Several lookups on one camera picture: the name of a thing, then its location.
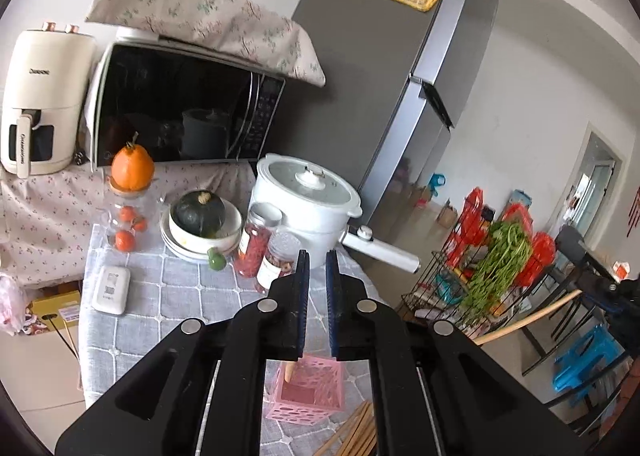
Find long wooden chopstick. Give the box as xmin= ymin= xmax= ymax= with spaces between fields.
xmin=283 ymin=361 xmax=296 ymax=382

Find jar with red goji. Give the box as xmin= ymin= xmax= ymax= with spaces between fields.
xmin=233 ymin=203 xmax=282 ymax=277

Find red lidded jar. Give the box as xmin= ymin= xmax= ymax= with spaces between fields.
xmin=256 ymin=229 xmax=302 ymax=293

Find pink perforated utensil holder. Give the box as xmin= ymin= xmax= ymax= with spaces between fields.
xmin=266 ymin=354 xmax=345 ymax=426

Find small green fruit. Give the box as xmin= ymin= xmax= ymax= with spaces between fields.
xmin=207 ymin=247 xmax=227 ymax=272

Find wooden chopstick on table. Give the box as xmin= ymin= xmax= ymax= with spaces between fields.
xmin=336 ymin=404 xmax=375 ymax=456
xmin=314 ymin=401 xmax=372 ymax=456
xmin=355 ymin=428 xmax=376 ymax=456

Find white bowl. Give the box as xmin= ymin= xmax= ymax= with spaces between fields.
xmin=167 ymin=190 xmax=243 ymax=255

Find white electric cooking pot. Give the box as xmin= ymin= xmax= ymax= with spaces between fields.
xmin=250 ymin=153 xmax=421 ymax=273

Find dark green squash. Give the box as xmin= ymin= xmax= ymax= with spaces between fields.
xmin=170 ymin=190 xmax=226 ymax=239

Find grey checked tablecloth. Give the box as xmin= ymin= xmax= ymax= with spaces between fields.
xmin=78 ymin=225 xmax=372 ymax=455

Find white small device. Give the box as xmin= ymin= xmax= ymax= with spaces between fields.
xmin=91 ymin=265 xmax=131 ymax=317

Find green leafy vegetables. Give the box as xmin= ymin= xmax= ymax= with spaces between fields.
xmin=461 ymin=220 xmax=532 ymax=320

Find glass jar with tangerines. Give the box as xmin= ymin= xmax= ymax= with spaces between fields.
xmin=104 ymin=177 xmax=155 ymax=254

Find red plastic bag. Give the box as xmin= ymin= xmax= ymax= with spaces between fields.
xmin=442 ymin=187 xmax=555 ymax=288

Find yellow cardboard box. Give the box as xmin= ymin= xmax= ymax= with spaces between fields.
xmin=30 ymin=291 xmax=81 ymax=332

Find blue plastic stool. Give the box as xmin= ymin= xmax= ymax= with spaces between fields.
xmin=552 ymin=324 xmax=623 ymax=392

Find large orange citrus fruit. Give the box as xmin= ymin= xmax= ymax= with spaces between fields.
xmin=111 ymin=132 xmax=155 ymax=192

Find black microwave oven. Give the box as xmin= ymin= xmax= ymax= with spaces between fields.
xmin=85 ymin=38 xmax=285 ymax=168

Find floral cabinet cloth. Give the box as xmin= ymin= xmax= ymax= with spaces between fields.
xmin=1 ymin=163 xmax=255 ymax=288

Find grey refrigerator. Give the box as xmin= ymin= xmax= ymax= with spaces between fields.
xmin=266 ymin=0 xmax=498 ymax=244

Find black chair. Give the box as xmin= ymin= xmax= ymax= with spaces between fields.
xmin=519 ymin=224 xmax=640 ymax=437

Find pink plastic bag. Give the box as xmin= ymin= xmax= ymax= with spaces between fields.
xmin=0 ymin=274 xmax=35 ymax=336

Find floral cloth cover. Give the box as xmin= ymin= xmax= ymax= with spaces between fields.
xmin=86 ymin=0 xmax=326 ymax=87

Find cream air fryer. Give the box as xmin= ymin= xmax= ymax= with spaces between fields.
xmin=1 ymin=22 xmax=96 ymax=179

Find black wire basket rack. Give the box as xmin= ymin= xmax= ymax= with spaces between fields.
xmin=394 ymin=215 xmax=566 ymax=337

